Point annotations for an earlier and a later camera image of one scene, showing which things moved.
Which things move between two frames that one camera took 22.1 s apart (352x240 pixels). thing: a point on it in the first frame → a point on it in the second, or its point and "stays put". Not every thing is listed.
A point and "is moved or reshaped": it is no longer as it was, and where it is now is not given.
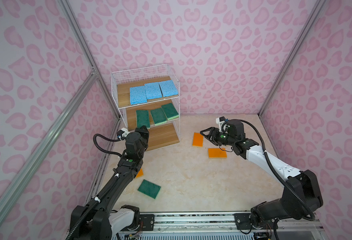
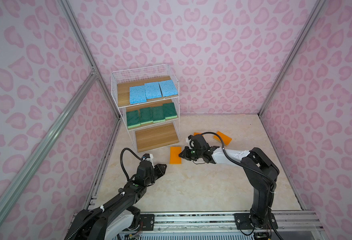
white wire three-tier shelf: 149,96 stays put
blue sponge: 153,90 stays put
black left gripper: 145,134 → 160,170
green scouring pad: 149,188 → 133,118
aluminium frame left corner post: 76,29 stays put
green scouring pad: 143,118 is moved or reshaped
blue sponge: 168,88 stays put
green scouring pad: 169,111 stays put
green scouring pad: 158,116 stays put
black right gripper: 213,130 → 185,151
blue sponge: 138,95 stays put
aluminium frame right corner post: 314,14 stays put
